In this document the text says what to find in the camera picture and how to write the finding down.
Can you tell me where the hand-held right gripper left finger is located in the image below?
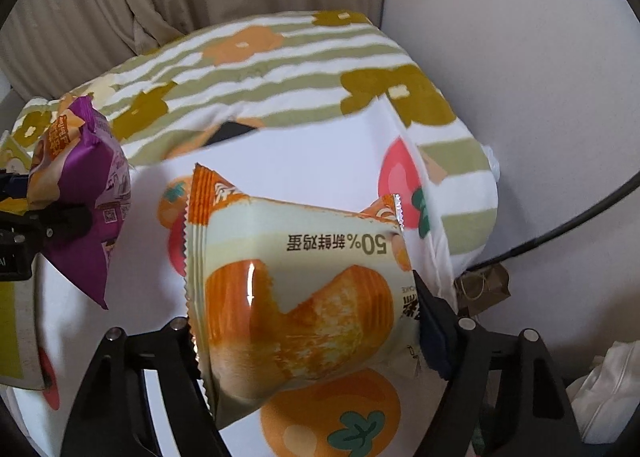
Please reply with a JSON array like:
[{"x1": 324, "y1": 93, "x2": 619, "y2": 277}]
[{"x1": 60, "y1": 317, "x2": 231, "y2": 457}]

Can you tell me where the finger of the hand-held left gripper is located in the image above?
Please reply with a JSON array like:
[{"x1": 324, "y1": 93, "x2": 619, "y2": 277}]
[
  {"x1": 0, "y1": 201, "x2": 96, "y2": 249},
  {"x1": 0, "y1": 170, "x2": 32, "y2": 201}
]

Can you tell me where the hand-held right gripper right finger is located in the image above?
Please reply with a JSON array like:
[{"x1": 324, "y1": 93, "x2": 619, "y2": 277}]
[{"x1": 411, "y1": 281, "x2": 584, "y2": 457}]

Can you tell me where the purple snack packet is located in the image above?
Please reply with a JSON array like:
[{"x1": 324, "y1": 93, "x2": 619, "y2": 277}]
[{"x1": 26, "y1": 94, "x2": 133, "y2": 310}]

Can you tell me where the green tray with white rim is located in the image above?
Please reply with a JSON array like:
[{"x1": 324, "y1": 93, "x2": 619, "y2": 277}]
[{"x1": 0, "y1": 279, "x2": 53, "y2": 390}]

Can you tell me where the orange cake packet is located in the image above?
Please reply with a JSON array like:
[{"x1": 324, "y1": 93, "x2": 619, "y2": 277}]
[{"x1": 184, "y1": 163, "x2": 426, "y2": 430}]

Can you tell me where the brown paper bag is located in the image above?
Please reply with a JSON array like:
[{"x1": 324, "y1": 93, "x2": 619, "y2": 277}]
[{"x1": 454, "y1": 264, "x2": 512, "y2": 315}]

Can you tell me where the white plastic bag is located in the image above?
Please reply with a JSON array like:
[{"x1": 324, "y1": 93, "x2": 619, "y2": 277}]
[{"x1": 565, "y1": 339, "x2": 640, "y2": 445}]

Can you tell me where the black phone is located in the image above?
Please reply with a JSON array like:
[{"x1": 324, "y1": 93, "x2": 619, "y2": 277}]
[{"x1": 200, "y1": 120, "x2": 266, "y2": 150}]

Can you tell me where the white fruit-print cloth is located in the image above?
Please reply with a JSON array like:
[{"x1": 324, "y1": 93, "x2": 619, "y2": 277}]
[{"x1": 0, "y1": 97, "x2": 461, "y2": 457}]

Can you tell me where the black cable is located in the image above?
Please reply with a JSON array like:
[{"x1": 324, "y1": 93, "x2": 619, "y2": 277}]
[{"x1": 467, "y1": 182, "x2": 640, "y2": 273}]

